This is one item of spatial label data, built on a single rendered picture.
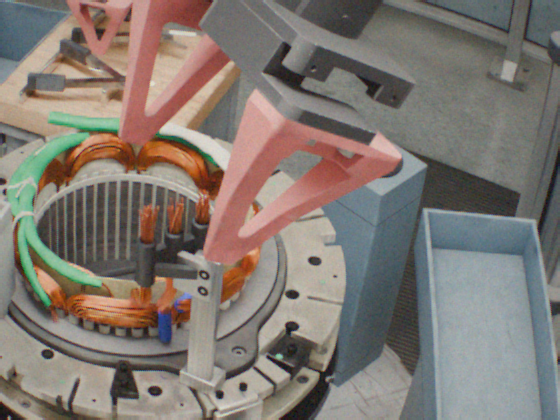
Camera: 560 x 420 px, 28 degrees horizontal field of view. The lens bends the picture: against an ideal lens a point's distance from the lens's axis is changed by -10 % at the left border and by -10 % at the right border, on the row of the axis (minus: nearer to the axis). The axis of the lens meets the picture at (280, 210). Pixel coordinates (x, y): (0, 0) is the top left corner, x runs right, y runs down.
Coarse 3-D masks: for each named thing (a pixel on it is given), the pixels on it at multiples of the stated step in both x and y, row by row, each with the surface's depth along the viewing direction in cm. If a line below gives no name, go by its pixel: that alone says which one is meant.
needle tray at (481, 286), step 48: (432, 240) 103; (480, 240) 103; (528, 240) 103; (432, 288) 94; (480, 288) 100; (528, 288) 100; (432, 336) 90; (480, 336) 96; (528, 336) 96; (432, 384) 87; (480, 384) 92; (528, 384) 92
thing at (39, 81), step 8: (32, 72) 106; (32, 80) 106; (40, 80) 106; (48, 80) 106; (56, 80) 105; (64, 80) 106; (32, 88) 106; (40, 88) 106; (48, 88) 106; (56, 88) 106
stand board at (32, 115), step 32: (64, 32) 117; (32, 64) 112; (64, 64) 113; (160, 64) 114; (0, 96) 108; (32, 96) 108; (64, 96) 108; (96, 96) 109; (32, 128) 107; (64, 128) 106; (192, 128) 108
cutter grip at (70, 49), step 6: (60, 42) 111; (66, 42) 110; (72, 42) 110; (60, 48) 111; (66, 48) 110; (72, 48) 110; (78, 48) 110; (84, 48) 110; (66, 54) 111; (72, 54) 110; (78, 54) 110; (84, 54) 109; (78, 60) 110; (84, 60) 110
